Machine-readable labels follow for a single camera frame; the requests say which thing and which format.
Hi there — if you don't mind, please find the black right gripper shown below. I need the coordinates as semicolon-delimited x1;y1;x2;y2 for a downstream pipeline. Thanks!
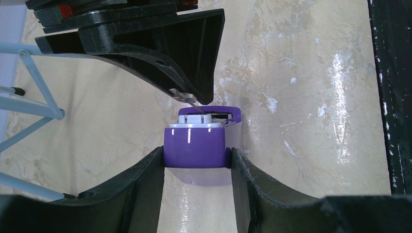
25;0;225;105

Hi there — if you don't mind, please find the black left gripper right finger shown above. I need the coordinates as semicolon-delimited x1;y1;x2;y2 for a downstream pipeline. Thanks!
231;148;412;233

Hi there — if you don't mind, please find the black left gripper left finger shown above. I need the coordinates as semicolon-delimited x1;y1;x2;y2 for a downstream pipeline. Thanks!
0;147;165;233

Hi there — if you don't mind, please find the purple metronome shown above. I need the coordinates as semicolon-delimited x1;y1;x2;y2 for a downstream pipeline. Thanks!
163;105;242;168

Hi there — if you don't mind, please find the light blue music stand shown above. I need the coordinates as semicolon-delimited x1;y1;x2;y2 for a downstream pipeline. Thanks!
0;42;76;201

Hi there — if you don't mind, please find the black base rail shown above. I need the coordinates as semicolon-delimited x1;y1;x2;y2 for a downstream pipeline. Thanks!
368;0;412;195

